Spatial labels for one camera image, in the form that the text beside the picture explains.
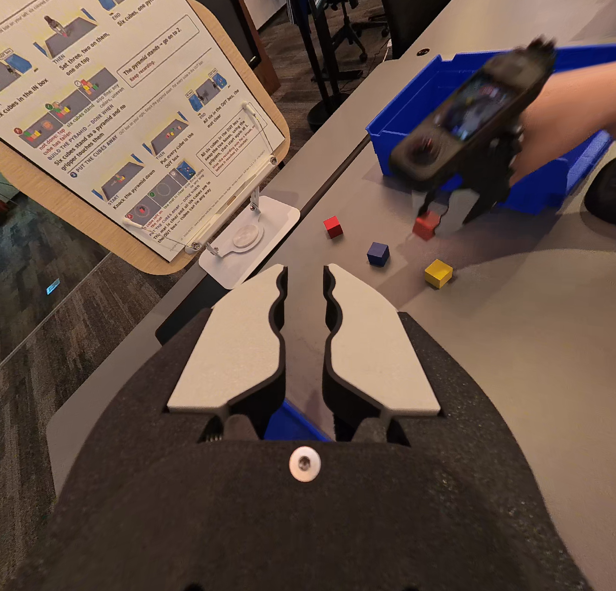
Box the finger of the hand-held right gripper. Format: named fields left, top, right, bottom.
left=411, top=188, right=436, bottom=219
left=443, top=189, right=481, bottom=236

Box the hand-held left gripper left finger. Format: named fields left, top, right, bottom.
left=167, top=264, right=288, bottom=417

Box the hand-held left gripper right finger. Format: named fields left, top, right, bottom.
left=321, top=264, right=442, bottom=418

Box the orange wooden cube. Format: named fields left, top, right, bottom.
left=412, top=211, right=441, bottom=241

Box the yellow wooden cube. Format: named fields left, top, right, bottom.
left=424, top=259, right=453, bottom=290

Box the blue plastic bin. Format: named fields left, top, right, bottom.
left=264, top=399, right=336, bottom=442
left=366, top=44, right=616, bottom=215

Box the black office chair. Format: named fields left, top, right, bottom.
left=375, top=0, right=466, bottom=61
left=332, top=0, right=387, bottom=63

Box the black rounded pad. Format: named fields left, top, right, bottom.
left=584, top=160, right=616, bottom=224

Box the black floor lamp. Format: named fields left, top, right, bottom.
left=301, top=0, right=348, bottom=133

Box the grey panel on wheeled stand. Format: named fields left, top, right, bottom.
left=281, top=0, right=363, bottom=80

